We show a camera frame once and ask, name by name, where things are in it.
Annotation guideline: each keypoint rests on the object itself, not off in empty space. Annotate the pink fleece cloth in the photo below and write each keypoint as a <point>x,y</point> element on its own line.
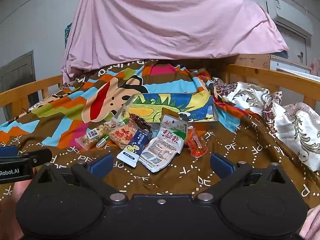
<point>312,225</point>

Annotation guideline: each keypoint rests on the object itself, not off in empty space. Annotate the teal wall poster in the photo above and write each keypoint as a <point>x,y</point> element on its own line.
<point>68,35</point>

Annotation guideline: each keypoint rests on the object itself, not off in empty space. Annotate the orange red snack packet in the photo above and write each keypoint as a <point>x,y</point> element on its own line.
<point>197,145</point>

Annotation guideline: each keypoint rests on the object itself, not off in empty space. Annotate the wooden board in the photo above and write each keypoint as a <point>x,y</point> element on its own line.
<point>250,59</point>

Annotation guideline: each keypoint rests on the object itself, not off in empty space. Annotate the painted metal tray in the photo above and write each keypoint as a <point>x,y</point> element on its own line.
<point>175,105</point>

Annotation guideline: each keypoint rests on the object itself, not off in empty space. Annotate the white floral satin quilt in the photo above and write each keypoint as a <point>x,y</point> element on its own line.
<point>295,125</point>

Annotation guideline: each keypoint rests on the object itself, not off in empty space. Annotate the clear nut bar packet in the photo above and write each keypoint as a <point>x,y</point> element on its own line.
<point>93,136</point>

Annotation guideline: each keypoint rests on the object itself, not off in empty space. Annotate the pink bed sheet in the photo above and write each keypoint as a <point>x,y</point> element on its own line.
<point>162,25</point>

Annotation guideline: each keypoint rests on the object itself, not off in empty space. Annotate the gold foil snack packet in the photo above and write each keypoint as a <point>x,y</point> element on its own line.
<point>170,112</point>

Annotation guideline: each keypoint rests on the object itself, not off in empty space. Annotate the blue white snack packet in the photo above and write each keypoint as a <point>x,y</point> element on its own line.
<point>133,150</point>

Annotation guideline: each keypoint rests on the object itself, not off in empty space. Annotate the wooden bed rail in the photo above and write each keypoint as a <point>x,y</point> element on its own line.
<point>30,85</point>
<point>275,73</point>

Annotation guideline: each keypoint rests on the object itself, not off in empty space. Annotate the white cabinet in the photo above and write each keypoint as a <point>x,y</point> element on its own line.
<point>287,62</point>

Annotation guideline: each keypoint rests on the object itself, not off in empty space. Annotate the cartoon monkey printed blanket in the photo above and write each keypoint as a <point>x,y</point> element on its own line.
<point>62,120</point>

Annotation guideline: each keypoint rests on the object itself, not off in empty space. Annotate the orange rice cracker packet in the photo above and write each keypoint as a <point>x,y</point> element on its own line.
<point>122,135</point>

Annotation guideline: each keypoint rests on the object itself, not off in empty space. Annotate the white air conditioner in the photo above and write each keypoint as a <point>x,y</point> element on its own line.
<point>287,12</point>

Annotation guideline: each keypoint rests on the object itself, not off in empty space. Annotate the person's left hand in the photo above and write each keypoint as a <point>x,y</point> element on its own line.
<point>22,188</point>

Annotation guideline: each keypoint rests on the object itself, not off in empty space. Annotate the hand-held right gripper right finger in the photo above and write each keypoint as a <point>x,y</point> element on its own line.
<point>221,163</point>

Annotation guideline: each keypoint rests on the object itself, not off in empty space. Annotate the grey door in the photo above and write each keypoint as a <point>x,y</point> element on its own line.
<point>17,72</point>
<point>292,45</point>

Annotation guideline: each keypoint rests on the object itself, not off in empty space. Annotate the white green snack packet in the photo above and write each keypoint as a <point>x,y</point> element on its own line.
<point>162,147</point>

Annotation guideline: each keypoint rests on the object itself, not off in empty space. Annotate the dark brown snack packet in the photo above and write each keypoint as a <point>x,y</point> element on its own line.
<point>140,123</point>

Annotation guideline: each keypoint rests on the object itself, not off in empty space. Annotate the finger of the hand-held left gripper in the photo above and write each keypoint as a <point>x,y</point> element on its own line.
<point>8,151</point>
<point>37,157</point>

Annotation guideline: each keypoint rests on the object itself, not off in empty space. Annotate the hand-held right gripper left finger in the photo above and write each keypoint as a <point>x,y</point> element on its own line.
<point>100,163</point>

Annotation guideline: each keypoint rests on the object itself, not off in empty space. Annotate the green white tube packet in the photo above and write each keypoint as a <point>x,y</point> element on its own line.
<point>103,141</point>

